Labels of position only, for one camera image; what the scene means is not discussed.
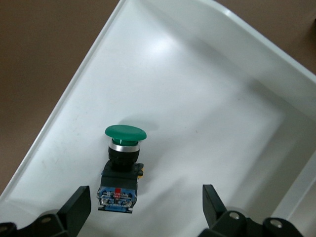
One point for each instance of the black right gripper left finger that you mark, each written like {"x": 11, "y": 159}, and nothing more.
{"x": 74, "y": 212}

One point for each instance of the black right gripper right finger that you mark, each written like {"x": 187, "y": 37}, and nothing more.
{"x": 214, "y": 212}

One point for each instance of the green mushroom push button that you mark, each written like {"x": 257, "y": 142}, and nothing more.
{"x": 126, "y": 132}

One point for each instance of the white plastic drawer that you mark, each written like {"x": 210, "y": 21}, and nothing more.
{"x": 197, "y": 98}

